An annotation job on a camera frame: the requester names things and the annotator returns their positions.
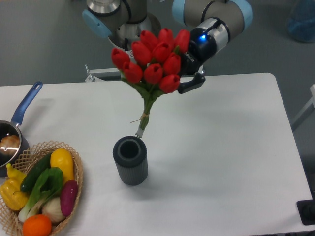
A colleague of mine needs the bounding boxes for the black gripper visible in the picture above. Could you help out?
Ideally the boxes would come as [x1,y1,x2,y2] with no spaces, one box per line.
[177,28,217,94]

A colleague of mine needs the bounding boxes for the red tulip bouquet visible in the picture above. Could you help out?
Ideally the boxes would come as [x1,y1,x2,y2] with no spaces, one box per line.
[111,28,190,138]

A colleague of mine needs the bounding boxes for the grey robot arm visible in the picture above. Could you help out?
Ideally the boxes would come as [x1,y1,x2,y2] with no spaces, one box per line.
[82,0,253,94]

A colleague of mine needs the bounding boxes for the dark grey ribbed vase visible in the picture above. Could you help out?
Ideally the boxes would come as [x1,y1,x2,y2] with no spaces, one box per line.
[113,136,148,186]

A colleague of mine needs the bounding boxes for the white furniture leg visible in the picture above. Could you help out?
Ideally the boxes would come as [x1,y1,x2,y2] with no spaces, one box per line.
[291,84,315,132]

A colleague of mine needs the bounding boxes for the blue translucent bag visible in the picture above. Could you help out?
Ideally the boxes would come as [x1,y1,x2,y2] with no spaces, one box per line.
[286,0,315,43]

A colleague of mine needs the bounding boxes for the yellow squash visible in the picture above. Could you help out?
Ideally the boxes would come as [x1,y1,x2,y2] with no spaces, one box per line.
[50,148,74,185]

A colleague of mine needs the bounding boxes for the black device at table edge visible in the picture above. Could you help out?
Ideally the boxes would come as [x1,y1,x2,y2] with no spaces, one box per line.
[296,200,315,226]

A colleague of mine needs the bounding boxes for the purple eggplant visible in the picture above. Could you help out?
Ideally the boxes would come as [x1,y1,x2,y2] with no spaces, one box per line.
[60,180,78,217]

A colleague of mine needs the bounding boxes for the green bok choy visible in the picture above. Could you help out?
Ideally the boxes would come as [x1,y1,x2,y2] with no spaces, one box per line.
[18,167,63,222]

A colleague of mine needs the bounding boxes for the beige garlic bulb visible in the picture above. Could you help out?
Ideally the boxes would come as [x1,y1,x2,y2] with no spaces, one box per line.
[42,197,65,223]

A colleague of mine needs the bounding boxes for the dark green cucumber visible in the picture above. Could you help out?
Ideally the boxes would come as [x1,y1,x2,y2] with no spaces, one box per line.
[20,152,52,192]

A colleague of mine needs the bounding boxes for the bread roll in saucepan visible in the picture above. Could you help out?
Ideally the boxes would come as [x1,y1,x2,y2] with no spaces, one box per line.
[0,135,20,156]

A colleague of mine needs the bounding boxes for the orange fruit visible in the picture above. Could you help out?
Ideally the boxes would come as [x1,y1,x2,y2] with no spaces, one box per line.
[22,214,52,236]

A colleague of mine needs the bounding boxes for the yellow bell pepper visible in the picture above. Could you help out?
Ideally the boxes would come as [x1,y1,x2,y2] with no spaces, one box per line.
[0,163,29,211]

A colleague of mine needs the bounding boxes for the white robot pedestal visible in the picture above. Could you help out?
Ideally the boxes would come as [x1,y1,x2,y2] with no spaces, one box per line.
[108,13,161,62]

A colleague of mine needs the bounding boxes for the blue handled saucepan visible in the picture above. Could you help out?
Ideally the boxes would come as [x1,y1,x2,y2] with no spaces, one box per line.
[0,81,43,177]

